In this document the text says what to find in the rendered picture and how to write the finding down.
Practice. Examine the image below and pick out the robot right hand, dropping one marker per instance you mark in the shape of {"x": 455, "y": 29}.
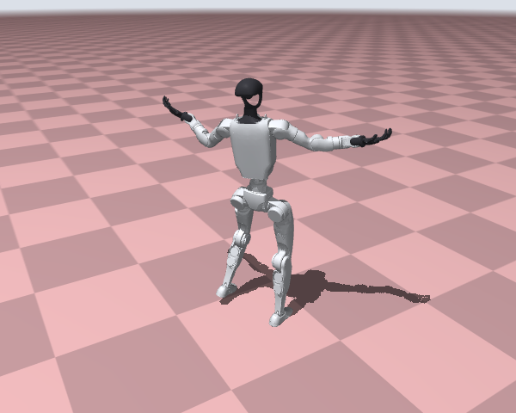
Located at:
{"x": 362, "y": 140}

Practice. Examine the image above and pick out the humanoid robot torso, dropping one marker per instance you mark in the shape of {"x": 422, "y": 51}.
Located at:
{"x": 254, "y": 150}

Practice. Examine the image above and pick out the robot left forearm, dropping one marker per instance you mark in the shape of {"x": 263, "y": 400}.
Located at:
{"x": 199, "y": 130}

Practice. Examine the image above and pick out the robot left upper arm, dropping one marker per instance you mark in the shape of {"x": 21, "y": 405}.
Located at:
{"x": 220, "y": 132}

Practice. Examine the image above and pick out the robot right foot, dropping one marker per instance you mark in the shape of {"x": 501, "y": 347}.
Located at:
{"x": 276, "y": 319}

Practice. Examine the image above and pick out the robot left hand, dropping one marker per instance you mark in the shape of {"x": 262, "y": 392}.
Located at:
{"x": 183, "y": 116}

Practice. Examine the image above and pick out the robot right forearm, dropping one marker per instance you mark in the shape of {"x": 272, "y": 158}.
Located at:
{"x": 332, "y": 143}

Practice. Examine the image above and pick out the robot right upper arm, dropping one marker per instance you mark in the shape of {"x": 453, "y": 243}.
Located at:
{"x": 282, "y": 129}

